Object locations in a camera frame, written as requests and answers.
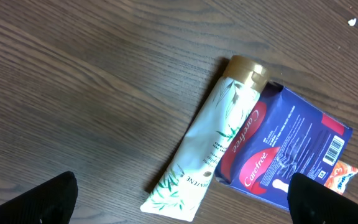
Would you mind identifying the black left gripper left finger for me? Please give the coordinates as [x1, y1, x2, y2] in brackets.
[0, 171, 78, 224]

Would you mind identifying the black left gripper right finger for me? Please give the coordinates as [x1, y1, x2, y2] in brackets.
[287, 173, 358, 224]

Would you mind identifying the small orange snack packet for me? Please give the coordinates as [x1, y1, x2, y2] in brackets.
[324, 161, 358, 195]

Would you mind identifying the purple red pad package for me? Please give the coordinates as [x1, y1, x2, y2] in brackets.
[215, 83, 352, 210]

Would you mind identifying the white tube item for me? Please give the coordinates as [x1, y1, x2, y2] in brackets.
[140, 55, 270, 222]

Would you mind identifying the small white crumb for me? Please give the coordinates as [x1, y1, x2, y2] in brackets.
[347, 18, 357, 27]

